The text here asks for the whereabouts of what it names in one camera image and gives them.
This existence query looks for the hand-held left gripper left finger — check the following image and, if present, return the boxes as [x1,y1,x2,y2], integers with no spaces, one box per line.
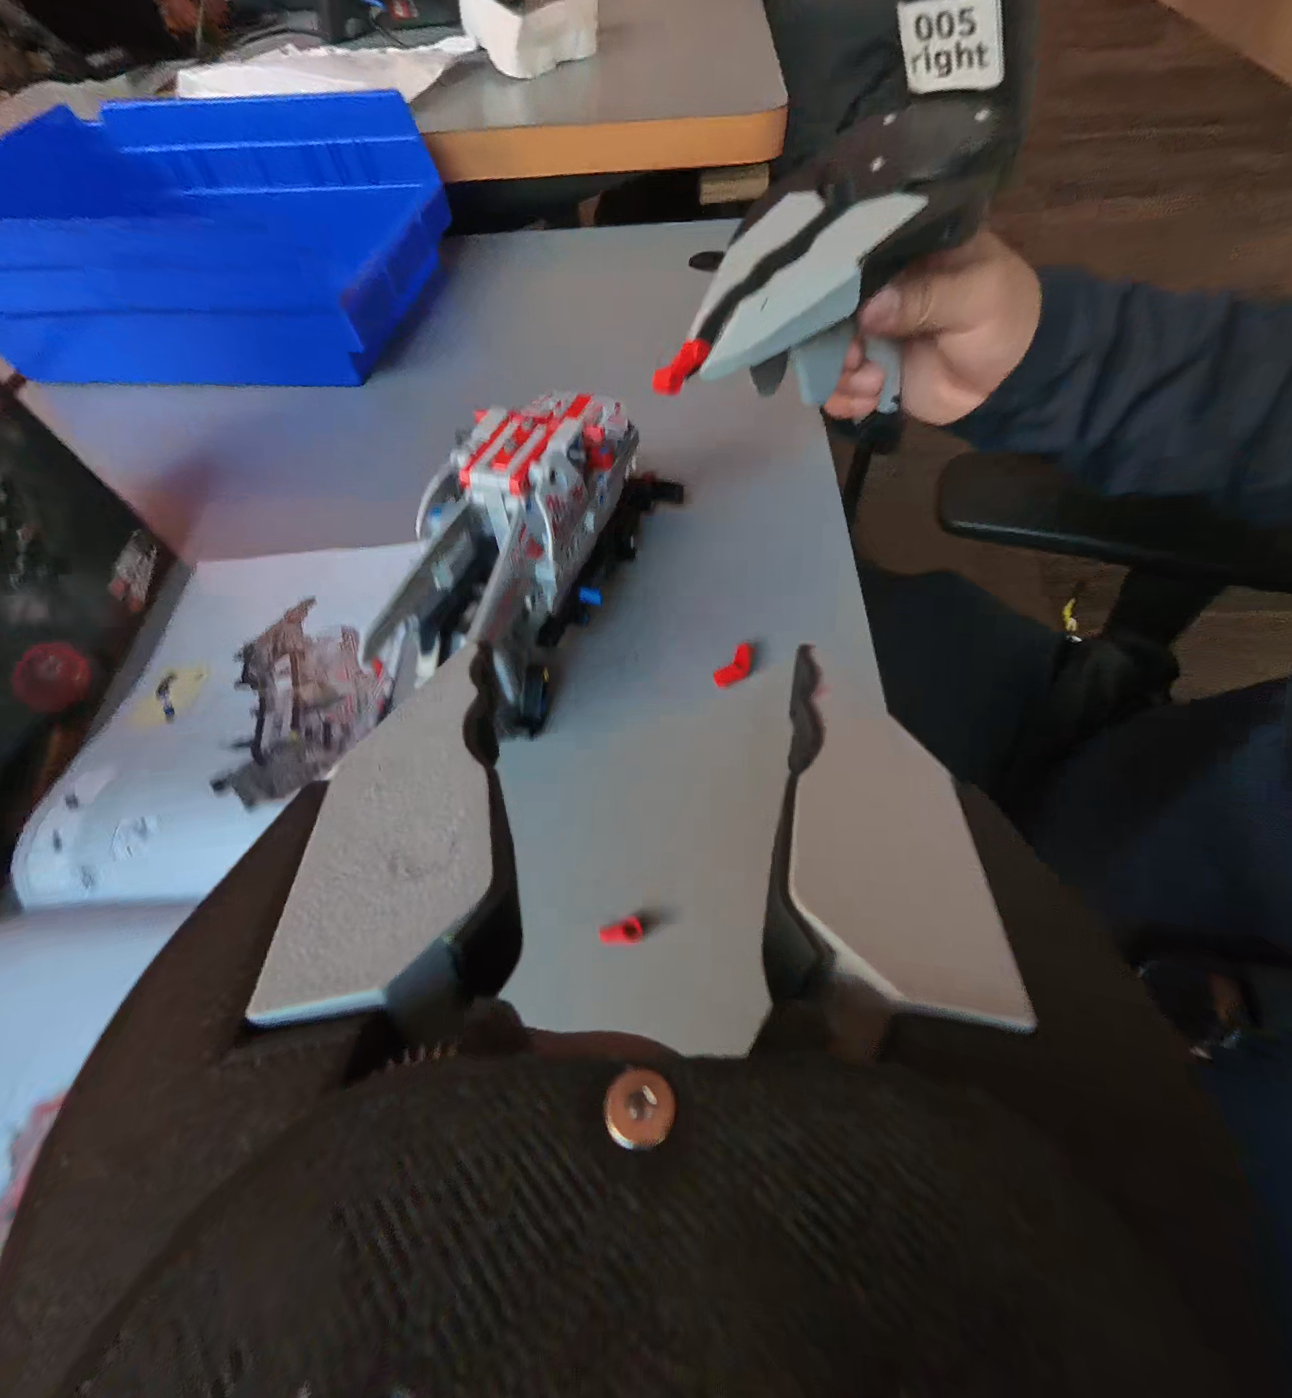
[244,643,525,1030]

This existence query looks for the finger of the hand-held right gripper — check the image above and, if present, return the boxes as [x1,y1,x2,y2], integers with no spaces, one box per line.
[687,189,827,337]
[696,195,930,386]

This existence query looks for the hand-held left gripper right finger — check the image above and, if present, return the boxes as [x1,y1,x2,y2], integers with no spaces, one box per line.
[760,643,1040,1032]

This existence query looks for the grey red lego vehicle model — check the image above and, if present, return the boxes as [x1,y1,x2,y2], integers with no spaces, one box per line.
[362,390,687,739]

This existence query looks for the person's right forearm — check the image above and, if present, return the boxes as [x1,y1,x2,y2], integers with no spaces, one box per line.
[952,268,1292,527]

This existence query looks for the lego instruction booklet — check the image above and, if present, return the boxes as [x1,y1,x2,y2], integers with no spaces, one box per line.
[0,541,463,1356]

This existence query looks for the black lego set box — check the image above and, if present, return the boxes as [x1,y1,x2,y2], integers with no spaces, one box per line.
[0,328,195,965]

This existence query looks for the person's right hand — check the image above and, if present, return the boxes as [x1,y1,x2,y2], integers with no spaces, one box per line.
[823,233,1044,426]

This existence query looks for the grey wood-edged table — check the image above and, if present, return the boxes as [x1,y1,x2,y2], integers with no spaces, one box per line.
[412,0,791,185]

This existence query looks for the person's dark trousers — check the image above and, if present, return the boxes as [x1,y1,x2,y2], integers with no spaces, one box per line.
[855,563,1292,1398]

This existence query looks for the white foam block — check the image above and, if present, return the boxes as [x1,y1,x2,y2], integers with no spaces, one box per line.
[457,0,603,82]

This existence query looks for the black chair armrest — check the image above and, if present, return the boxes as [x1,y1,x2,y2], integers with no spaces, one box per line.
[936,451,1292,700]

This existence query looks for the crumpled white paper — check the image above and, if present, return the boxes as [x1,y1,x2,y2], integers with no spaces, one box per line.
[172,33,479,103]

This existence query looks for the blue plastic bin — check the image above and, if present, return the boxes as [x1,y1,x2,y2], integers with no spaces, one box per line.
[0,89,453,390]

